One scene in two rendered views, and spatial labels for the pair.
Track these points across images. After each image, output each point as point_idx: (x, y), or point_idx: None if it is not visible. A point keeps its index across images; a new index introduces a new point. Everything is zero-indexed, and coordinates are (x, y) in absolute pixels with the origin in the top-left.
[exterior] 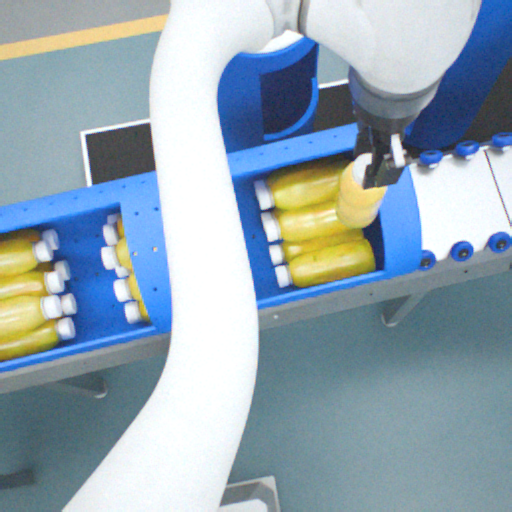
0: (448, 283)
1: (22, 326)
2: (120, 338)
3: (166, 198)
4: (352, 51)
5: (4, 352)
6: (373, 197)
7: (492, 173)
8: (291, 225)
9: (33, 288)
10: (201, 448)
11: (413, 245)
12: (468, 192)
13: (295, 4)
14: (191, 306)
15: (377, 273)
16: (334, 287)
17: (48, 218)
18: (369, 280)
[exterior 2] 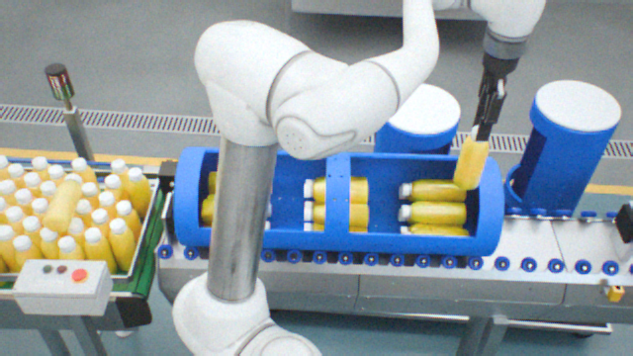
0: (516, 298)
1: None
2: (301, 232)
3: (408, 13)
4: (491, 5)
5: None
6: (480, 151)
7: (554, 233)
8: (419, 207)
9: None
10: (414, 58)
11: (497, 218)
12: (536, 239)
13: None
14: (415, 33)
15: (471, 237)
16: (441, 239)
17: (284, 152)
18: (465, 242)
